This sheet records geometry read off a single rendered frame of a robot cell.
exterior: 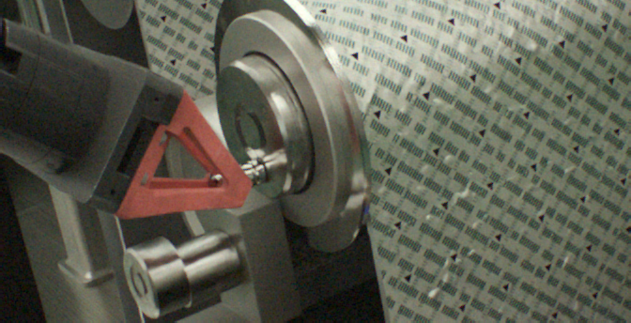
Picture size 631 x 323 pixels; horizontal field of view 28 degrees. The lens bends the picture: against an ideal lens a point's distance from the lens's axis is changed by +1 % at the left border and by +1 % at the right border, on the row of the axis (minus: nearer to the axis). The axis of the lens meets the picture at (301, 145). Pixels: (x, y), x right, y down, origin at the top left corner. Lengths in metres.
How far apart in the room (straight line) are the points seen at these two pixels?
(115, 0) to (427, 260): 0.31
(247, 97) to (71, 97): 0.11
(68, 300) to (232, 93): 0.76
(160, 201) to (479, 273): 0.18
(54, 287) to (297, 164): 0.82
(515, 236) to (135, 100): 0.23
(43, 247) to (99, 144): 0.98
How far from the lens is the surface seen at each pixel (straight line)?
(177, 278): 0.68
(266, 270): 0.69
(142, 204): 0.60
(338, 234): 0.65
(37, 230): 1.61
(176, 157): 0.83
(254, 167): 0.65
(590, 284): 0.73
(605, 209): 0.73
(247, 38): 0.66
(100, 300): 1.37
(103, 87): 0.59
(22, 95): 0.57
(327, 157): 0.62
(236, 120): 0.67
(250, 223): 0.68
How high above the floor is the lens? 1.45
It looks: 19 degrees down
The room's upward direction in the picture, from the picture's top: 11 degrees counter-clockwise
